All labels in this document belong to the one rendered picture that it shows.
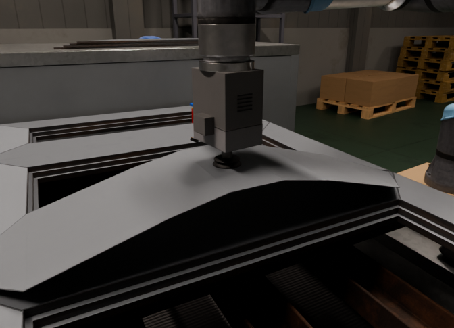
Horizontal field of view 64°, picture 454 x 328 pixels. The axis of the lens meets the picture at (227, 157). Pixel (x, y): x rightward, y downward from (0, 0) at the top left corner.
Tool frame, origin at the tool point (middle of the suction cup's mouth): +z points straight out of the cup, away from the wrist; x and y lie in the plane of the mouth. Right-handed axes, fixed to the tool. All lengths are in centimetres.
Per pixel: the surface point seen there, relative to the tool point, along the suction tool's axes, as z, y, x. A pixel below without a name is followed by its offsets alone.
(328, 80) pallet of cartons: 52, -293, 376
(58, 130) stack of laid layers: 8, -71, -11
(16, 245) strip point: 4.8, -5.1, -28.2
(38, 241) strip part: 4.2, -3.2, -26.0
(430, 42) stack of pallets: 5, -261, 567
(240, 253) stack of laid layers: 8.0, 8.7, -4.0
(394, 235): 23.9, 5.0, 42.4
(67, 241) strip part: 3.3, 0.3, -23.2
